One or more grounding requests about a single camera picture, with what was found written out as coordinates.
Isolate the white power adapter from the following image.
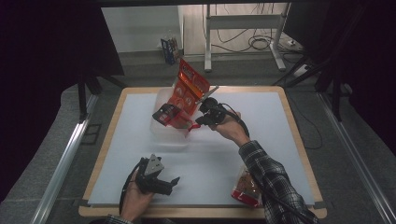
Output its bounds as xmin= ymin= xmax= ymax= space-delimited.
xmin=292 ymin=63 xmax=310 ymax=78

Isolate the aluminium rail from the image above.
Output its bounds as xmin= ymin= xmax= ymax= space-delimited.
xmin=30 ymin=93 xmax=100 ymax=224
xmin=317 ymin=91 xmax=396 ymax=224

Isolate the black floor plate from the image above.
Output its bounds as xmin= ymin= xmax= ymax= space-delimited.
xmin=80 ymin=123 xmax=103 ymax=146

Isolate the white table mat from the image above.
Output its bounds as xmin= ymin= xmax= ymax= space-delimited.
xmin=88 ymin=91 xmax=316 ymax=207

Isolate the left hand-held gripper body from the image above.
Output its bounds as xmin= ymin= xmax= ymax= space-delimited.
xmin=135 ymin=153 xmax=167 ymax=195

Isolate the small red black snack packet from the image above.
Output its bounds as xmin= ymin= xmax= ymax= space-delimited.
xmin=151 ymin=103 xmax=202 ymax=132

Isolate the white power strip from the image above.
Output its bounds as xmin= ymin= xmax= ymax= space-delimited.
xmin=285 ymin=38 xmax=304 ymax=51

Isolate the large orange snack packet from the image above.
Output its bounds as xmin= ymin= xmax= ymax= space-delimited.
xmin=167 ymin=58 xmax=211 ymax=117

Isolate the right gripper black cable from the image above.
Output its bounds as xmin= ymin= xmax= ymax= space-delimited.
xmin=218 ymin=102 xmax=314 ymax=224

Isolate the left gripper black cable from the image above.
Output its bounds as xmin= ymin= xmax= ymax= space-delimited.
xmin=119 ymin=157 xmax=148 ymax=216

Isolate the blue carton in plastic bag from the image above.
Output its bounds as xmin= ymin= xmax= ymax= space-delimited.
xmin=160 ymin=31 xmax=181 ymax=65

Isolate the tangle of black floor cables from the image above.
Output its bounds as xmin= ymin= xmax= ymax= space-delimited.
xmin=214 ymin=3 xmax=289 ymax=54

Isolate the person's right hand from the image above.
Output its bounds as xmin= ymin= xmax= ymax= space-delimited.
xmin=208 ymin=111 xmax=250 ymax=147

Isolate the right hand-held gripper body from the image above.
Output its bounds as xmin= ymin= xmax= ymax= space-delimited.
xmin=195 ymin=85 xmax=228 ymax=124

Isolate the white metal desk frame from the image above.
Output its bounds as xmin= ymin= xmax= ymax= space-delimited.
xmin=204 ymin=3 xmax=292 ymax=73

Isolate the black tripod stand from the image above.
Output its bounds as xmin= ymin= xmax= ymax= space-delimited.
xmin=272 ymin=54 xmax=353 ymax=123
xmin=76 ymin=72 xmax=128 ymax=123

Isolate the thin black floor cable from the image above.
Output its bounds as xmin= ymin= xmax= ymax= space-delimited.
xmin=287 ymin=92 xmax=323 ymax=150

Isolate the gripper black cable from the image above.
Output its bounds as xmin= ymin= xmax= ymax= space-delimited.
xmin=218 ymin=102 xmax=314 ymax=224
xmin=119 ymin=157 xmax=148 ymax=216

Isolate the clear plastic container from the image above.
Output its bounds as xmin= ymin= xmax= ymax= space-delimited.
xmin=150 ymin=88 xmax=193 ymax=147

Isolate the beige red food pouch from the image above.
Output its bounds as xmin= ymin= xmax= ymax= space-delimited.
xmin=231 ymin=166 xmax=263 ymax=208

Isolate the black curtain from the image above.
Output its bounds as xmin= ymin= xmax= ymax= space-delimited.
xmin=0 ymin=0 xmax=125 ymax=203
xmin=283 ymin=0 xmax=396 ymax=157

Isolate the person's left hand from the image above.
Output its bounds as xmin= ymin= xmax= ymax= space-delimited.
xmin=120 ymin=172 xmax=155 ymax=221

